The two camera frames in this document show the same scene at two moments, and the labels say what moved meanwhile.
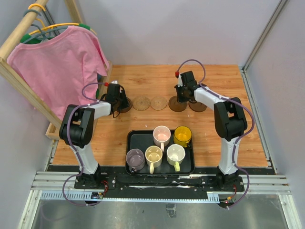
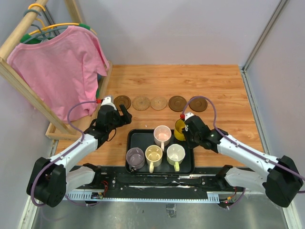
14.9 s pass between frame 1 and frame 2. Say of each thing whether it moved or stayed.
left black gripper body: moved
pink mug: stayed
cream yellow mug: stayed
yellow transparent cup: moved
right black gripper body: moved
